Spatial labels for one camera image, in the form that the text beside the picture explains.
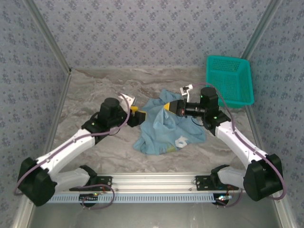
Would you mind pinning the wrist camera box, white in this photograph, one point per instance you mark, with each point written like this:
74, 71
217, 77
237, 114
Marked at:
186, 89
129, 98

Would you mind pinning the aluminium corner post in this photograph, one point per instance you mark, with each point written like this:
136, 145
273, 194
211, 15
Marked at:
256, 35
48, 35

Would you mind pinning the small circuit board bracket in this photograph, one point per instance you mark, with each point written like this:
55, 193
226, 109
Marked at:
89, 198
223, 198

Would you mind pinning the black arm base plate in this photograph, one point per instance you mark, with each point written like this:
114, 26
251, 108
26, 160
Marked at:
104, 184
204, 183

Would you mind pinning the aluminium table side rail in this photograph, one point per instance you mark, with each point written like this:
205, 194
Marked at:
251, 118
62, 95

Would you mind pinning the left wrist camera box, white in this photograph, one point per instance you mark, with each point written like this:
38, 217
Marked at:
129, 98

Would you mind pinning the right wrist camera box, white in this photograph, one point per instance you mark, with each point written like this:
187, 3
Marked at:
186, 89

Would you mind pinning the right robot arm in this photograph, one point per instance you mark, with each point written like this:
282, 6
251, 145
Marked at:
237, 142

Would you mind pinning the aluminium frame leg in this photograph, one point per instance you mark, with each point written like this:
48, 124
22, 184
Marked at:
285, 213
21, 215

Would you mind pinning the aluminium cross rail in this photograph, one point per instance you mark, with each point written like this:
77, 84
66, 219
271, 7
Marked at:
152, 181

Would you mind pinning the light blue t-shirt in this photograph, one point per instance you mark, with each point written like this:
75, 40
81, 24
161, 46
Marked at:
161, 128

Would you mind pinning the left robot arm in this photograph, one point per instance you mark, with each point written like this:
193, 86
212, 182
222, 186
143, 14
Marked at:
66, 147

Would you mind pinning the teal plastic mesh basket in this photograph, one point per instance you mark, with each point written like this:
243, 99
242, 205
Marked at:
228, 80

